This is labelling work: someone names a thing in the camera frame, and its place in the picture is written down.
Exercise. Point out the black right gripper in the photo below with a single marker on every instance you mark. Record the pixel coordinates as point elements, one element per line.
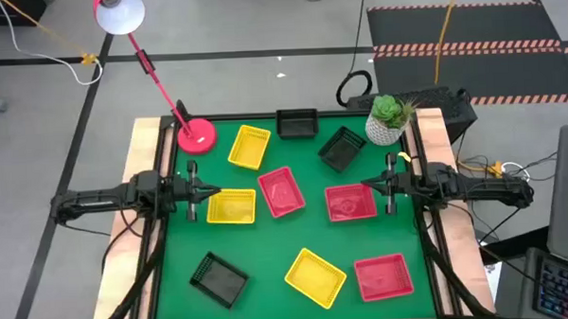
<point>402,185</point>

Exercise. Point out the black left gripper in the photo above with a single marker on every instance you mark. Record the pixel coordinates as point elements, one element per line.
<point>181,192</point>

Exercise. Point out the black plastic basket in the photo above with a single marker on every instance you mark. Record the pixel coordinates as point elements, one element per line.
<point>218,280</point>
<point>341,149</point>
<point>297,124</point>

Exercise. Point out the yellow plastic basket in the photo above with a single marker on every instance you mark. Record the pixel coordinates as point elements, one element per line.
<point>249,147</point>
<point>315,278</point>
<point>231,207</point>

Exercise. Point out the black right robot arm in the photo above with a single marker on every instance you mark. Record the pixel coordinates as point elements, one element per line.
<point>484,190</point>

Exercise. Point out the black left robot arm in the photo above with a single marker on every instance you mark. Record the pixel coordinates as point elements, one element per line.
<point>101,201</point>

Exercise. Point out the red plastic basket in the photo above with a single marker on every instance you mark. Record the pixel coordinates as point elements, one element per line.
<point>281,193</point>
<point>384,278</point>
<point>351,203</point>

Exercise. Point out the yellow tape tag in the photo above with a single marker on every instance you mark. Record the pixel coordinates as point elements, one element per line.
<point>403,156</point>

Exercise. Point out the red desk lamp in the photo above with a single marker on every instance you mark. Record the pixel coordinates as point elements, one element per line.
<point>197,138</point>

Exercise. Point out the succulent in white pot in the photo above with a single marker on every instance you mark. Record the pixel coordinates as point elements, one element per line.
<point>384,130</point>

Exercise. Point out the green felt table cover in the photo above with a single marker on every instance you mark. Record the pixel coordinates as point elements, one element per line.
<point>268,236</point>

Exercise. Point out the black mat striped edge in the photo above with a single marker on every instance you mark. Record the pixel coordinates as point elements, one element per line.
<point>475,74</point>
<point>459,25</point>

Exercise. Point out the black backlit keyboard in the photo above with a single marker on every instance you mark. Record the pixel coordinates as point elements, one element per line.
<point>563,292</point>

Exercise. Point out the black equipment box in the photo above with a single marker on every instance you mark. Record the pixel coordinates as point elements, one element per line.
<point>32,5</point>

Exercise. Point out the black aluminum table frame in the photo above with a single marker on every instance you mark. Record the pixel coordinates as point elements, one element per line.
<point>244,116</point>

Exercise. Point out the black corner bracket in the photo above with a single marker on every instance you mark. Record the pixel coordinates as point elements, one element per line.
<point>184,106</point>

